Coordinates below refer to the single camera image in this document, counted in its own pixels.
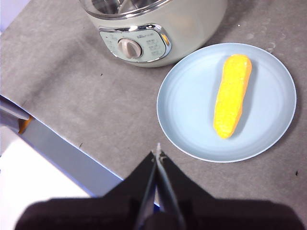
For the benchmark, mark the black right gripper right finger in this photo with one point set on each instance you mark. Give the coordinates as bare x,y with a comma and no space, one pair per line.
227,213

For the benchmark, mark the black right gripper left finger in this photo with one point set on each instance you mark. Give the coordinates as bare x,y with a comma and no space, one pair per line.
96,213

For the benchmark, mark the yellow corn cob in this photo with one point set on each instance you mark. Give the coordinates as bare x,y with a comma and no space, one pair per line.
231,98

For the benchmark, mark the blue round plate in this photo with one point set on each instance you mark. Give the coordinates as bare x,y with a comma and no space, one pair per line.
189,100

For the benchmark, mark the pale green electric steamer pot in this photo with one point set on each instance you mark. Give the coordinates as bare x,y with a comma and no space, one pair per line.
187,28

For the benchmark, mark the grey metal frame bar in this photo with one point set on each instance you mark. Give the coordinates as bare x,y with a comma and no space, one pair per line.
10,112

